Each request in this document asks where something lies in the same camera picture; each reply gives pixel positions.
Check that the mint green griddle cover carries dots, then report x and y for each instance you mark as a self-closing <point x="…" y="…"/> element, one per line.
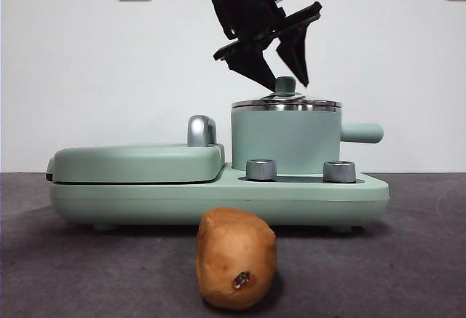
<point x="138" y="163"/>

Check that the glass pot lid green knob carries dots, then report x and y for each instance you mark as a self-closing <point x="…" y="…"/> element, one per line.
<point x="285" y="84"/>

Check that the mint green steamer pot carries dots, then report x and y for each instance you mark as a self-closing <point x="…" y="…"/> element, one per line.
<point x="287" y="136"/>

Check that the mint green breakfast machine base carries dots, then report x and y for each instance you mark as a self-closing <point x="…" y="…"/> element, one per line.
<point x="218" y="201"/>

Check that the silver control knob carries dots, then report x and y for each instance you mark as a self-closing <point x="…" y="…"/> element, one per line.
<point x="261" y="170"/>
<point x="339" y="171"/>

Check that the brown potato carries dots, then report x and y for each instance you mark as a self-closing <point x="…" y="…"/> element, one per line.
<point x="236" y="256"/>

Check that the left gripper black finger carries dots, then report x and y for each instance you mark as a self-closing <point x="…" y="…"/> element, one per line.
<point x="255" y="68"/>
<point x="296" y="56"/>

